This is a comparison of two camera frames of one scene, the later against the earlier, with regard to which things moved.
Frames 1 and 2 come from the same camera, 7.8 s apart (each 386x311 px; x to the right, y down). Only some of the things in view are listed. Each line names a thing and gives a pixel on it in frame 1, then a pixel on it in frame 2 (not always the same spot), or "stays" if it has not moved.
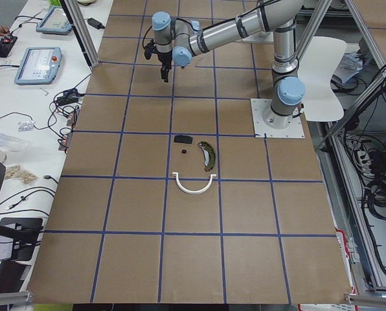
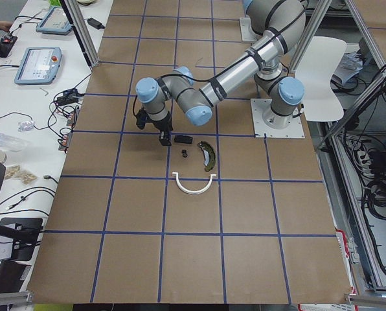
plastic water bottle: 5,141 stays
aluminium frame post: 78,23 stays
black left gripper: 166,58 to 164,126
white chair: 316,67 stays
